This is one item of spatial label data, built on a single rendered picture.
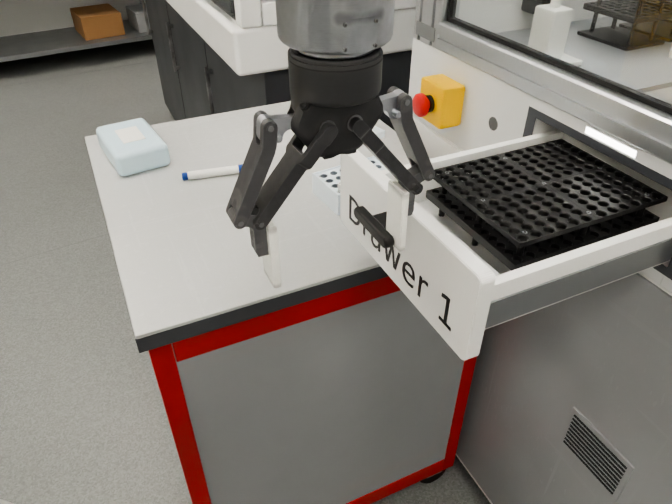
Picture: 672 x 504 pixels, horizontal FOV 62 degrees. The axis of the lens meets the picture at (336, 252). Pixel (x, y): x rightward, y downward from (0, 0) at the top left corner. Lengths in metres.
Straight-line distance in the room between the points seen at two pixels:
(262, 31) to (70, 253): 1.27
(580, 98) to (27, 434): 1.49
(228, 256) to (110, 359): 1.04
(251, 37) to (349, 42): 0.93
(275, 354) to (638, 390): 0.50
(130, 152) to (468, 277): 0.69
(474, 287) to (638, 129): 0.33
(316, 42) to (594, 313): 0.60
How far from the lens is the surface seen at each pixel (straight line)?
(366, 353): 0.92
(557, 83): 0.84
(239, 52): 1.34
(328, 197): 0.90
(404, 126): 0.51
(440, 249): 0.55
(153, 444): 1.57
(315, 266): 0.78
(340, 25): 0.42
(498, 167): 0.76
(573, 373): 0.96
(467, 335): 0.56
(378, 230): 0.59
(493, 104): 0.94
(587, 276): 0.66
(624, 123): 0.78
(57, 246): 2.36
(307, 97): 0.45
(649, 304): 0.81
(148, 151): 1.05
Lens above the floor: 1.24
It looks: 37 degrees down
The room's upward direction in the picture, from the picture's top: straight up
